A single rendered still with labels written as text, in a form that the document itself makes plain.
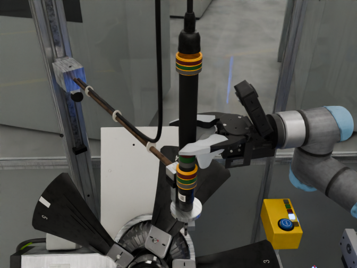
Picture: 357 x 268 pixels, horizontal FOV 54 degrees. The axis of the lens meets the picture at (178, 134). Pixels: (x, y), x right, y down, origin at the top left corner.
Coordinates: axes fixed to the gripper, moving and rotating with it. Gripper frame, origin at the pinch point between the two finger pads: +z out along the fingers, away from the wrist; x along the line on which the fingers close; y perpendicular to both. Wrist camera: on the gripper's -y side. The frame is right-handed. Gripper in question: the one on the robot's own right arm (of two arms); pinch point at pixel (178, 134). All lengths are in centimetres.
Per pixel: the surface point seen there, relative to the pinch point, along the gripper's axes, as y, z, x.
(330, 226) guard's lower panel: 114, -97, 55
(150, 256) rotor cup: 39.3, 6.7, 2.6
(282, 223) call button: 56, -40, 18
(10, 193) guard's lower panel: 84, 66, 83
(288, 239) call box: 60, -41, 15
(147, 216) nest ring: 47, 5, 23
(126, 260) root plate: 42.3, 12.9, 4.7
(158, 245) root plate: 38.9, 4.3, 5.1
